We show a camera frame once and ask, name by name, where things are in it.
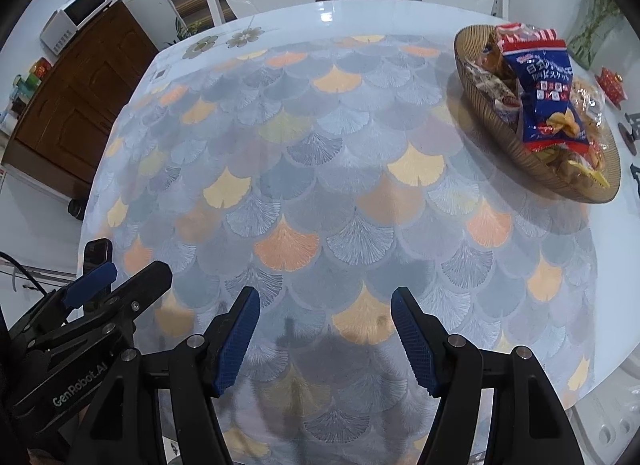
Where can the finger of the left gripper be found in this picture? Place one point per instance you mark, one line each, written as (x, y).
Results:
(96, 279)

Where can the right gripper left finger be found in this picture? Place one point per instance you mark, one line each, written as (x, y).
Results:
(233, 337)

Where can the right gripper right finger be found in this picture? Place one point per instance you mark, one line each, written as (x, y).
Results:
(420, 335)

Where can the orange label rice cracker pack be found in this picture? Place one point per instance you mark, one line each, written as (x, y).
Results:
(592, 134)

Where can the blue biscuit bag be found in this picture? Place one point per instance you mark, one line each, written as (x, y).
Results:
(548, 117)

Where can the red white striped snack pack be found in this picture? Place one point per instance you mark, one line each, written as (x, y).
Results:
(514, 37)

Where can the brown wooden cabinet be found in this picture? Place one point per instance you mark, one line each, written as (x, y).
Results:
(60, 138)

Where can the yellow snack packet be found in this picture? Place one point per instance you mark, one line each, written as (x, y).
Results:
(570, 167)

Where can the brown ribbed glass plate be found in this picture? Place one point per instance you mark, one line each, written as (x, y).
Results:
(477, 44)

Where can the white microwave oven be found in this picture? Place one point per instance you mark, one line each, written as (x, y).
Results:
(65, 22)

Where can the purple white snack packet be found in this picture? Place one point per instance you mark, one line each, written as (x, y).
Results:
(500, 97)

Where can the green potted plant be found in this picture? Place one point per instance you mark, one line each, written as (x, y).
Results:
(183, 31)

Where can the clear bag of cookies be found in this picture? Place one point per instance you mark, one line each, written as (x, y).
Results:
(588, 100)

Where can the grey metal phone stand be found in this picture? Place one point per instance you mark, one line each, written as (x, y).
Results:
(633, 120)

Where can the red lidded teacup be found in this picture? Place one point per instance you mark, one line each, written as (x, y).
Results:
(612, 85)

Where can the glass vase with dried flowers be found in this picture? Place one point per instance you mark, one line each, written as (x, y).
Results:
(594, 22)

